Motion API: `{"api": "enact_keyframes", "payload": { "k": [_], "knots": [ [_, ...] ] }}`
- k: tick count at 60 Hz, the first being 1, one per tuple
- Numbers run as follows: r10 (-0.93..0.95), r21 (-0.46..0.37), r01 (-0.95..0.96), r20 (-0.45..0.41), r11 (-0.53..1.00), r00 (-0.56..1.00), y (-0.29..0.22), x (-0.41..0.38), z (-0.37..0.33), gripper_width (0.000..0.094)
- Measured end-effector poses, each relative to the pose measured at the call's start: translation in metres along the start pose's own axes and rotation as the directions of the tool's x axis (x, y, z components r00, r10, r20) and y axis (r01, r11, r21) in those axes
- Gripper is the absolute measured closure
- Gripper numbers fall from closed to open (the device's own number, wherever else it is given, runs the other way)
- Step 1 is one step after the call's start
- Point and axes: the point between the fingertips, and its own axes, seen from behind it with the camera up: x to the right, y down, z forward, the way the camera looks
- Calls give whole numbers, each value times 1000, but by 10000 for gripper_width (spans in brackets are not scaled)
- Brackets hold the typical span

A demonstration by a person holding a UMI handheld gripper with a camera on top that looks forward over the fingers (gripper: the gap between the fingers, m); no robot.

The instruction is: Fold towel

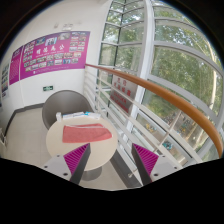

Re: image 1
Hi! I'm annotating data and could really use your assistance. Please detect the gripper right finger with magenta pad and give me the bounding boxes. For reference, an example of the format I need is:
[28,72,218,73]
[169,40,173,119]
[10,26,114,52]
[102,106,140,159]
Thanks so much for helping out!
[131,144,180,185]

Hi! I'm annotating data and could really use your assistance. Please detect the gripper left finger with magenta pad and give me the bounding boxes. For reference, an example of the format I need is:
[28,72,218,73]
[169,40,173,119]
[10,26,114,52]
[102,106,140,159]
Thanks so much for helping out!
[43,144,91,184]

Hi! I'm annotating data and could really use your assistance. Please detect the pink folded towel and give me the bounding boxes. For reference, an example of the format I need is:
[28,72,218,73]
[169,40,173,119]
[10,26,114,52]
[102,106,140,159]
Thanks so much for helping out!
[62,123,112,143]

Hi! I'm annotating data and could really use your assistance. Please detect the round white table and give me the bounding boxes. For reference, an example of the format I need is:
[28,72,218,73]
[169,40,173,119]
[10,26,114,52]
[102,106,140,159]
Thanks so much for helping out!
[46,117,118,181]

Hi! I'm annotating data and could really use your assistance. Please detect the white metal railing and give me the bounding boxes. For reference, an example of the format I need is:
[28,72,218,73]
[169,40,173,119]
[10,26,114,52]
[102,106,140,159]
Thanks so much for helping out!
[84,66,202,168]

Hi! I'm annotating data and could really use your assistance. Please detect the small white bottle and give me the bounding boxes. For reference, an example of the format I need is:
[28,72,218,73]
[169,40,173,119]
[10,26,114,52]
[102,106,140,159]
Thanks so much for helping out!
[56,112,62,122]

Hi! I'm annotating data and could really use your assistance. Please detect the white blue toothpaste box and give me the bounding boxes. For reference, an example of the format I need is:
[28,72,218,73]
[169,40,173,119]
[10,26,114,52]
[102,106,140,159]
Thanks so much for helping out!
[62,111,101,119]

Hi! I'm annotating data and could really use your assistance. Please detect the grey round chair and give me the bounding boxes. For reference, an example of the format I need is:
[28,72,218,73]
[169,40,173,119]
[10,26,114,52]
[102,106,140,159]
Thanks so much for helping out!
[42,90,93,129]

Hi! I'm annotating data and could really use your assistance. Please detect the red text window sign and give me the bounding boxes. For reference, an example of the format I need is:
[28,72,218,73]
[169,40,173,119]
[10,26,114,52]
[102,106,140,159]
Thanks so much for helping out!
[110,75,137,114]

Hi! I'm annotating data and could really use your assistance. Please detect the green exit sign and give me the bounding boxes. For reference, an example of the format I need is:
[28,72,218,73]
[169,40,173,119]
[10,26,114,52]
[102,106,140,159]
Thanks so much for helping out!
[43,86,53,91]

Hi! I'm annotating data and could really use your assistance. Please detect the wooden handrail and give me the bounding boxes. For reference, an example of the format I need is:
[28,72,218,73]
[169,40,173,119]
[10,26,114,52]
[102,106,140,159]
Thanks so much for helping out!
[86,63,223,157]

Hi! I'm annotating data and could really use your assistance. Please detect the photo board far left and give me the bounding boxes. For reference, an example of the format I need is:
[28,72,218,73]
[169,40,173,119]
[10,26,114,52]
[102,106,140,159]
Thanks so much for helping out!
[1,63,9,99]

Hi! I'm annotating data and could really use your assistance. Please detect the large magenta wall poster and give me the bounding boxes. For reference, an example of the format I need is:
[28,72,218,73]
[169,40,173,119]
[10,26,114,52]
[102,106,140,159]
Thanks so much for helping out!
[20,31,90,79]

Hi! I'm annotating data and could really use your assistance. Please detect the narrow magenta wall poster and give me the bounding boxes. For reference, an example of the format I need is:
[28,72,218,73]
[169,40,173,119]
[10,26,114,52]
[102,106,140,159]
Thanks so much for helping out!
[9,47,23,85]

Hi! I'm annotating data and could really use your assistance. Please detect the white window frame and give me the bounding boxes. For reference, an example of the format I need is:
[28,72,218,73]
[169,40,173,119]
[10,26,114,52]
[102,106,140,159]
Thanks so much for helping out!
[99,0,224,161]

